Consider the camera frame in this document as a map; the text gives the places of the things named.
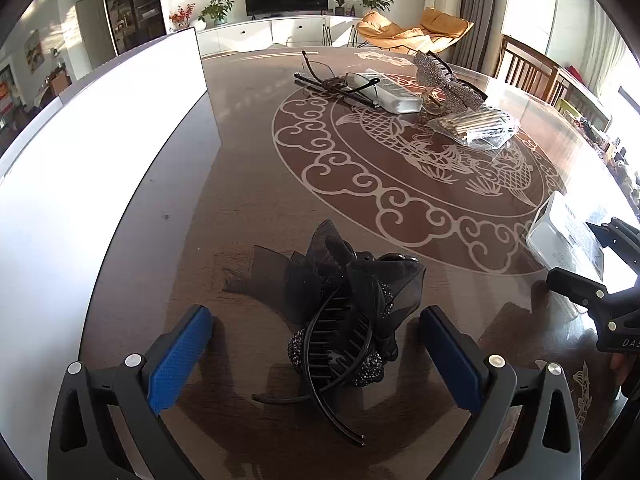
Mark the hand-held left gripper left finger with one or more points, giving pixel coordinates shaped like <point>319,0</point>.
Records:
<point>180,355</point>

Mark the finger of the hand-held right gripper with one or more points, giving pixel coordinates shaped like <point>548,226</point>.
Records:
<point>575,282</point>
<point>620,234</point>

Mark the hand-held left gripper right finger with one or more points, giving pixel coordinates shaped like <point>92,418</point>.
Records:
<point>452,355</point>

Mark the clear plastic container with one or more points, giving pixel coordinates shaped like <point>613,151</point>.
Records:
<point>555,230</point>

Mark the black bow hair clip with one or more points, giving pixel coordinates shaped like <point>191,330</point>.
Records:
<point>350,280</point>

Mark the eyeglasses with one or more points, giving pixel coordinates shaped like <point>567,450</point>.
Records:
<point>310,80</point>

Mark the wooden dining chair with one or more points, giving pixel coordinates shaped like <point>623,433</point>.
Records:
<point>575,90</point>
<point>525,67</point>

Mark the bag of cotton swabs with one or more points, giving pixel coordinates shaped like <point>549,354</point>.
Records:
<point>475,125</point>

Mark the white board panel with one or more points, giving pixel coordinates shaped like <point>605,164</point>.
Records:
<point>100,135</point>

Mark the rhinestone bow hair clip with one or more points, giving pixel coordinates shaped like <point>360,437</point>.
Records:
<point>440,77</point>

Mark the white plastic bottle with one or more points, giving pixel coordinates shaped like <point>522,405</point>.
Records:
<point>395,95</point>

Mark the grey curtain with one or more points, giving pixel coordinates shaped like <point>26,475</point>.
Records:
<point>480,10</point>

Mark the orange lounge chair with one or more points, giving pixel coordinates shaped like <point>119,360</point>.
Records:
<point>445,25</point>
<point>380,27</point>

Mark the white television cabinet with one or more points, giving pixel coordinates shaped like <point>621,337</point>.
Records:
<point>260,32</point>

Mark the red flowers in vase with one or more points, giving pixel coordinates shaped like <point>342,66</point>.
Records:
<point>182,17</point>

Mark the black metal stand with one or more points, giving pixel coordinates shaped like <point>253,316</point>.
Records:
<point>327,32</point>

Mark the green potted plant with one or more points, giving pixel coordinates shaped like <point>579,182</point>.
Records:
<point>217,10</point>

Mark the dark display cabinet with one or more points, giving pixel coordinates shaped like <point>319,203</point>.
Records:
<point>135,5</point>

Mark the small potted plant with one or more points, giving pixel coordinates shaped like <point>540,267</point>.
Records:
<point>340,4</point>

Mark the framed wall painting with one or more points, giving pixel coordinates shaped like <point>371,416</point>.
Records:
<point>33,52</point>

